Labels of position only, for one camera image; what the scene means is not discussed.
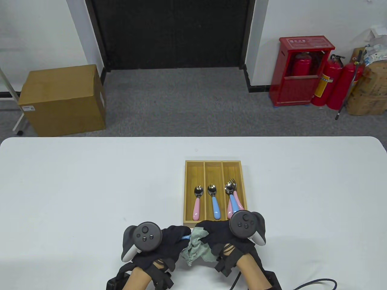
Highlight green fish scale cleaning cloth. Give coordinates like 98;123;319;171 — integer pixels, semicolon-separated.
180;227;219;267

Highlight thin black stick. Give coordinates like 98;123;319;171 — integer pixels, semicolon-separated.
335;50;363;121

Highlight black forearm strap box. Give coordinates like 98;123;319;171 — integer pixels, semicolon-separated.
106;271;131;290
263;270;284;290

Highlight person's left forearm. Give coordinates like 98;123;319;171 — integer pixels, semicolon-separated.
122;267;151;290

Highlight black double door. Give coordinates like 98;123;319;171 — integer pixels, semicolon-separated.
86;0;256;71

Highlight black white handheld controller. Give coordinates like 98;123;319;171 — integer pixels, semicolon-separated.
229;211;267;247
121;222;163;263

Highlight red fire extinguisher cabinet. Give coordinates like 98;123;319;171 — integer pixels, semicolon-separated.
269;36;335;107

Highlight brown cardboard box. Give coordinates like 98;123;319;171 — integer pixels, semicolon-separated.
18;64;107;137

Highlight white plastic bags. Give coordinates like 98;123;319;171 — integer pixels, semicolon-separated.
363;27;387;65

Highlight wooden three-compartment tray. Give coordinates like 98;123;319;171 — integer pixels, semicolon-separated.
184;160;248;229

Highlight red extinguisher yellow label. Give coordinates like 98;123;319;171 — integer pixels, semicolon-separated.
311;54;346;107

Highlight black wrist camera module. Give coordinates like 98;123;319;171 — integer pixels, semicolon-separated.
152;260;175;290
214;255;238;277

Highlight red extinguisher inside cabinet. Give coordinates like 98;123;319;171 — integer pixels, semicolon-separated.
292;52;312;76

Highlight thin black cable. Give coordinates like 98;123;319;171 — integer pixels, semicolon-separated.
231;271;338;290

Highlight plain red fire extinguisher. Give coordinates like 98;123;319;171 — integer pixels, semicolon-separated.
327;62;364;110

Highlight person's right hand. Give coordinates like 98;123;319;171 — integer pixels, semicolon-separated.
194;220;260;264

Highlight white stand with caster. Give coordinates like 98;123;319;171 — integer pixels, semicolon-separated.
0;66;25;136

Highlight worn brown carton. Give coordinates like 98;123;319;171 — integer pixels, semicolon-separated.
346;47;387;116

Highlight person's left hand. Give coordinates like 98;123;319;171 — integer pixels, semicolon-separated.
132;225;192;272

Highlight thick black sleeved cable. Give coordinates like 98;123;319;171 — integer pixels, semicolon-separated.
116;263;134;279

